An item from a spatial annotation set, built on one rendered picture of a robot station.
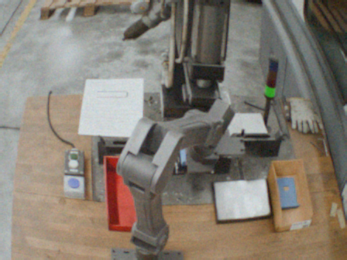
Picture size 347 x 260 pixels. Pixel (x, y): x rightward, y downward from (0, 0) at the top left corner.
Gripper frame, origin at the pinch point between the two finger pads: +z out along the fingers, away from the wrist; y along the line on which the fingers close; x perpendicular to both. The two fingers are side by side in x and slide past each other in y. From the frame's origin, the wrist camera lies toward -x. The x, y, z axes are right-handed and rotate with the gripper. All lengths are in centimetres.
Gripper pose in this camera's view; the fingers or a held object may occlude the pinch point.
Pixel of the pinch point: (195, 162)
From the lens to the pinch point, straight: 161.9
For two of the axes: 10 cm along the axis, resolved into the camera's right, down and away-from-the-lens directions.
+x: -9.9, -0.2, -1.1
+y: -0.2, -9.4, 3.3
